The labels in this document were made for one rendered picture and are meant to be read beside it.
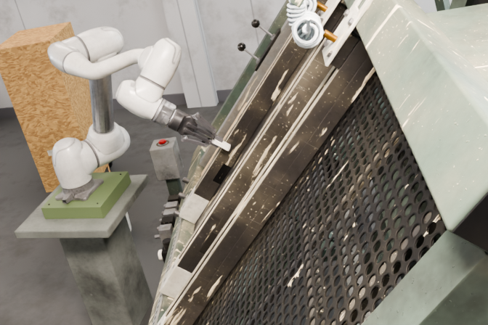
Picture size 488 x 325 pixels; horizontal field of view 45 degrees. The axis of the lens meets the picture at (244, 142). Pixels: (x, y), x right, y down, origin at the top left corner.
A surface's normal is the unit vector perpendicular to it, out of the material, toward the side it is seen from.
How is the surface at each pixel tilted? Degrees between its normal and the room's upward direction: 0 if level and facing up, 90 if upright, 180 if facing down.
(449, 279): 50
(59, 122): 90
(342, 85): 90
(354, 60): 90
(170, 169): 90
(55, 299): 0
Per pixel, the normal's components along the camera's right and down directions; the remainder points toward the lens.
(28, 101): -0.03, 0.44
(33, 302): -0.18, -0.88
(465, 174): -0.87, -0.46
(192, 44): -0.24, 0.47
